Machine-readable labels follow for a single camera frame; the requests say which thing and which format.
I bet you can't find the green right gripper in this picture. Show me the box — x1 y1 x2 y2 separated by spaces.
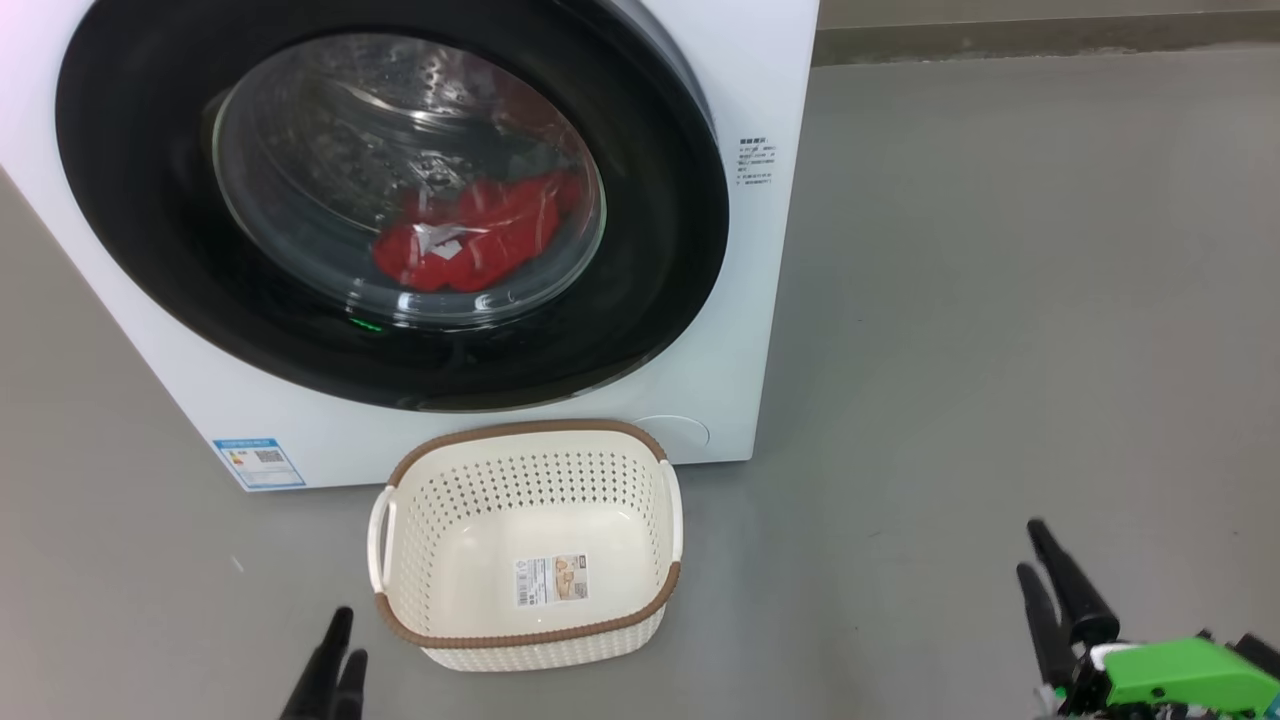
1017 518 1280 720

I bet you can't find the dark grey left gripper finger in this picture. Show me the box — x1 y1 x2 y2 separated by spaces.
332 650 369 720
280 607 354 720

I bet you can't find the red garment with white stitching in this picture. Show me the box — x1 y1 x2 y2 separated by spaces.
400 168 585 291

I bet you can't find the black round glass washer door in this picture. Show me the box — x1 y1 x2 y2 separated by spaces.
55 0 732 414

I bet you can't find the cream perforated basket brown rim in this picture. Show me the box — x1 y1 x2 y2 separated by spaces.
366 419 686 674

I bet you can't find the product label sticker with barcode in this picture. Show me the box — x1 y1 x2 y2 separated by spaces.
514 554 590 610

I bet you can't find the white front-load washing machine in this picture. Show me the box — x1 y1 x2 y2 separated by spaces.
0 0 822 494

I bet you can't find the steel washing machine drum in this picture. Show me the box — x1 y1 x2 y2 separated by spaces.
213 38 603 323

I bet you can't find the blue energy label sticker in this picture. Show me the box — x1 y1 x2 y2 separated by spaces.
211 436 307 492

